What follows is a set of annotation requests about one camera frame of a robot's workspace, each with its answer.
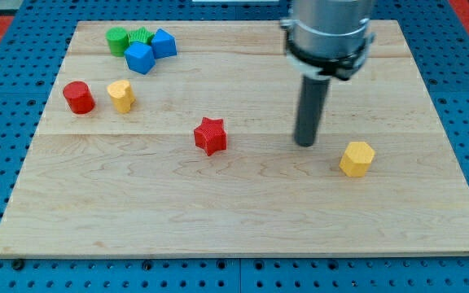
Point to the red star block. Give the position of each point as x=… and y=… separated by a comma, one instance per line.
x=211, y=136

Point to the blue cube block rear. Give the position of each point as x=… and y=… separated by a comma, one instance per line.
x=163, y=44

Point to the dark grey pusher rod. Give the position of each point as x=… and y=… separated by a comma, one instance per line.
x=313, y=94

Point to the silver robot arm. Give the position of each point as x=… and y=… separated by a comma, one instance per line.
x=324, y=39

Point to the blue cube block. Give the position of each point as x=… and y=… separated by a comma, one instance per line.
x=140, y=58
x=163, y=44

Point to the green cylinder block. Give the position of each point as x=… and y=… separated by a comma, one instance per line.
x=117, y=40

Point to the red cylinder block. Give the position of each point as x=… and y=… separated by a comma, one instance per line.
x=79, y=98

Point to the blue cube block front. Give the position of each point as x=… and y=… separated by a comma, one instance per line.
x=140, y=58

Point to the light wooden board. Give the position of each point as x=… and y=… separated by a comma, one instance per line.
x=107, y=185

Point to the yellow heart block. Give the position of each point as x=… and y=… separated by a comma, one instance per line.
x=121, y=95

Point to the green star block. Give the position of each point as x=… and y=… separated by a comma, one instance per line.
x=141, y=35

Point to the yellow hexagon block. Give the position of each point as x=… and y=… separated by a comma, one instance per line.
x=357, y=159

